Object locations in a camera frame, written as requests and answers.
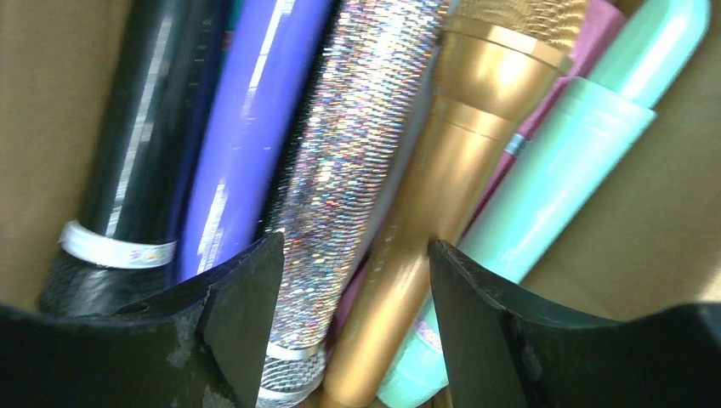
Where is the pink microphone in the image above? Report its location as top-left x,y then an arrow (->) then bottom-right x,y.
326,0 -> 629,350

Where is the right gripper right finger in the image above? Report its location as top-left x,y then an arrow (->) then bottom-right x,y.
429,241 -> 720,407

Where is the cardboard box with label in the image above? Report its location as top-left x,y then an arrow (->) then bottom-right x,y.
0,0 -> 721,408

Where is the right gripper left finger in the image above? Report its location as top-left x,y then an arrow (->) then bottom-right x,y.
1,233 -> 284,407

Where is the glitter microphone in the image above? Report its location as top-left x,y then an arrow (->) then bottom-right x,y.
257,1 -> 449,407

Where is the gold microphone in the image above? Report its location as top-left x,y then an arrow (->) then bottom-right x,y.
321,1 -> 588,407

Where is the purple microphone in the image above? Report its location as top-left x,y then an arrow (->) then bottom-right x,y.
175,0 -> 333,281

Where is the teal microphone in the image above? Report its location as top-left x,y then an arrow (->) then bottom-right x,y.
376,0 -> 712,408

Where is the black microphone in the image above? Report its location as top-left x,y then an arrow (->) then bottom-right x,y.
38,1 -> 230,315

